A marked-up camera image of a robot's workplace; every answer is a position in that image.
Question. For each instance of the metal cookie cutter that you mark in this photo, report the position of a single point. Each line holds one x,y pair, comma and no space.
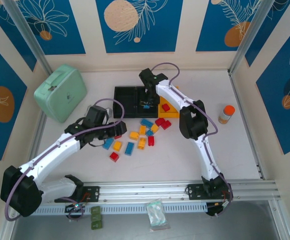
87,107

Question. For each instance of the small blue lego brick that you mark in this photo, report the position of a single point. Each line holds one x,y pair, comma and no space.
149,132
146,107

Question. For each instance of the orange capped bottle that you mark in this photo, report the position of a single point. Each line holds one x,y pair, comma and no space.
225,116

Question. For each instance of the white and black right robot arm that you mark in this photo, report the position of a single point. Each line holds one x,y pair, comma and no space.
209,160

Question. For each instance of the aluminium frame post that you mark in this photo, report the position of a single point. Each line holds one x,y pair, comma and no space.
248,37
28,37

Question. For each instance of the clear plastic bag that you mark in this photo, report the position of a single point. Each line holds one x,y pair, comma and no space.
156,215

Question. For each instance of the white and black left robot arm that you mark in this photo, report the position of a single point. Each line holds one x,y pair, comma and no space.
60,152

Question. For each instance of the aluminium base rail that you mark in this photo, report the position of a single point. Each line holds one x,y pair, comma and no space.
147,190

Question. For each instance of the mint green carry case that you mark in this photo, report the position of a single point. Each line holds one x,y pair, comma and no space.
60,92

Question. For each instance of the small yellow lego brick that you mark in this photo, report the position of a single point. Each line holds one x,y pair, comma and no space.
117,146
142,130
134,135
142,143
154,128

